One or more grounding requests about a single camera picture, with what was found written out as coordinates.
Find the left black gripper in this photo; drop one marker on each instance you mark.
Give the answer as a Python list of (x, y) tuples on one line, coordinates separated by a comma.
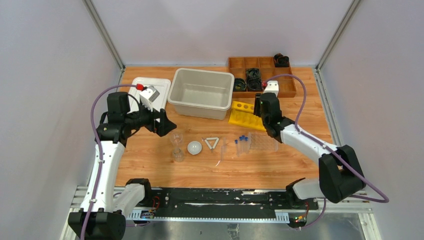
[(157, 121)]

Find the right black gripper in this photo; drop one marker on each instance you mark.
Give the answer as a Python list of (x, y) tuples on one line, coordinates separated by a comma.
[(257, 109)]

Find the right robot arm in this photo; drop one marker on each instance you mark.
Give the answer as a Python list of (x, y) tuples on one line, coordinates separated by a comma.
[(339, 173)]

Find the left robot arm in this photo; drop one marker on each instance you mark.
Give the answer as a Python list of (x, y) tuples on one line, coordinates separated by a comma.
[(102, 216)]

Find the yellow test tube rack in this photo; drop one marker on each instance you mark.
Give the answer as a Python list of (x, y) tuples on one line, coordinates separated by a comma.
[(242, 114)]

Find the white plastic lid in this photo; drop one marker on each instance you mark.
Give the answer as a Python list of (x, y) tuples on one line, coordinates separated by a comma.
[(161, 84)]

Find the clear plastic tube rack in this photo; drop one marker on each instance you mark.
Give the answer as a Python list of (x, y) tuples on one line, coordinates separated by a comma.
[(262, 142)]

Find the blue capped tube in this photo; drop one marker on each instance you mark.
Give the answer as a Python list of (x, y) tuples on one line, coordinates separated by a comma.
[(244, 144), (240, 141), (237, 146), (249, 145)]

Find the small glass flask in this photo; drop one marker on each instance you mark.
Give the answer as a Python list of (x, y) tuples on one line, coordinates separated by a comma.
[(178, 154)]

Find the white evaporating dish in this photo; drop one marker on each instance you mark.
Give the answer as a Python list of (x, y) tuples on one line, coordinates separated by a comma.
[(194, 147)]

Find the wooden compartment tray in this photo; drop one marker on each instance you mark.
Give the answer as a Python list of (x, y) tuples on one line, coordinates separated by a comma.
[(252, 72)]

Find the beige plastic bin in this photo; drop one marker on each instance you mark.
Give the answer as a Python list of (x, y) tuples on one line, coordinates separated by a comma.
[(201, 93)]

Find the white clay triangle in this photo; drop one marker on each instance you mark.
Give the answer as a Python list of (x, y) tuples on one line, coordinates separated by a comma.
[(211, 142)]

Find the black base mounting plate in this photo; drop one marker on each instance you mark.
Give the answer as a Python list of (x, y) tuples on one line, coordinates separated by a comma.
[(219, 204)]

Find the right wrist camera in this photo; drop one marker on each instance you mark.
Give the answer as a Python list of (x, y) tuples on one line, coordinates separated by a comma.
[(272, 86)]

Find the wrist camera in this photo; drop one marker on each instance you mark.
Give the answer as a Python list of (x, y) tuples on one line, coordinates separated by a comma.
[(147, 97), (272, 86)]

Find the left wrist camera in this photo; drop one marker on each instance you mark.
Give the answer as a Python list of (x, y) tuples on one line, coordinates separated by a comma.
[(147, 97)]

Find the black strap coil corner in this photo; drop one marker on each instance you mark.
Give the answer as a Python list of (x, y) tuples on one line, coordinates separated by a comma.
[(281, 61)]

